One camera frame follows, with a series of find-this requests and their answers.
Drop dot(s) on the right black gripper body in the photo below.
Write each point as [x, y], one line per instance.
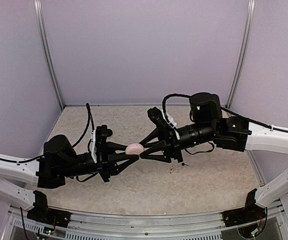
[174, 146]

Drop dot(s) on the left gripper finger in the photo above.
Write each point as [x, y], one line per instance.
[119, 162]
[112, 146]

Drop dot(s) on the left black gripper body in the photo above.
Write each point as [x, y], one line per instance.
[102, 165]

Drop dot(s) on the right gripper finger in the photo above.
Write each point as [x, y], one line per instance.
[158, 152]
[156, 139]

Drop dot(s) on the pink round case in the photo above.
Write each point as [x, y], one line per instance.
[134, 149]

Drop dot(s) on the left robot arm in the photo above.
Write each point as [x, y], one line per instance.
[58, 162]

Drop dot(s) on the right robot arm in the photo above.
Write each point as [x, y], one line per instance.
[236, 133]

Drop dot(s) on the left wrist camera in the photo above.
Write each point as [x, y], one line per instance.
[99, 136]

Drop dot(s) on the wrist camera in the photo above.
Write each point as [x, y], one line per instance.
[99, 136]
[157, 117]

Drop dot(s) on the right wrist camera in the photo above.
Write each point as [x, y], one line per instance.
[157, 117]

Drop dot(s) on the front aluminium rail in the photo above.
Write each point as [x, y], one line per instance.
[97, 226]

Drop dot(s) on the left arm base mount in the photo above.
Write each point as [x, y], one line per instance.
[54, 217]

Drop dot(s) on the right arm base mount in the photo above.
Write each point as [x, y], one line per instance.
[243, 215]

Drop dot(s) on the left aluminium frame post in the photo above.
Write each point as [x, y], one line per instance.
[47, 53]

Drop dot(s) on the aluminium frame post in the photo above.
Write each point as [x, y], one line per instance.
[242, 53]
[47, 53]

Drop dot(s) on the right aluminium frame post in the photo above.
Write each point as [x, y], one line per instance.
[242, 53]

